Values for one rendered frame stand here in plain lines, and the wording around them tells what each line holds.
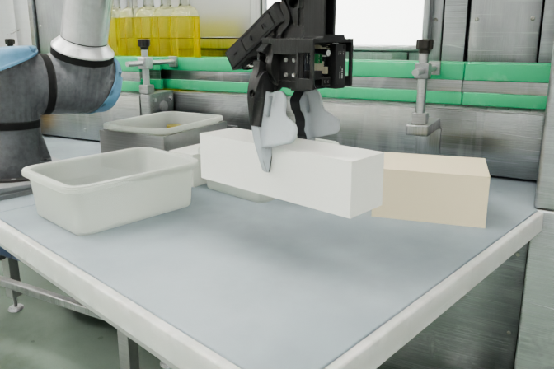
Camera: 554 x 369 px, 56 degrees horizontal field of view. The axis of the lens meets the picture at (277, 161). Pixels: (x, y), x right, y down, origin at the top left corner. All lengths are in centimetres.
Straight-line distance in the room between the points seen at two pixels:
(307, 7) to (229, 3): 90
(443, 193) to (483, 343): 73
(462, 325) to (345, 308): 91
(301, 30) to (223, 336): 32
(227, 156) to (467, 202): 35
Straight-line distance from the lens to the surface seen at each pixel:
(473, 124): 105
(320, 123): 62
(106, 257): 68
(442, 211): 78
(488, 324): 142
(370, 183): 56
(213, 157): 67
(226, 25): 146
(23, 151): 102
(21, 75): 102
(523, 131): 105
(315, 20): 55
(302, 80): 54
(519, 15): 126
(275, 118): 57
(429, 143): 107
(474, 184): 77
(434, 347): 148
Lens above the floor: 101
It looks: 13 degrees down
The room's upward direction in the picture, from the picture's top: straight up
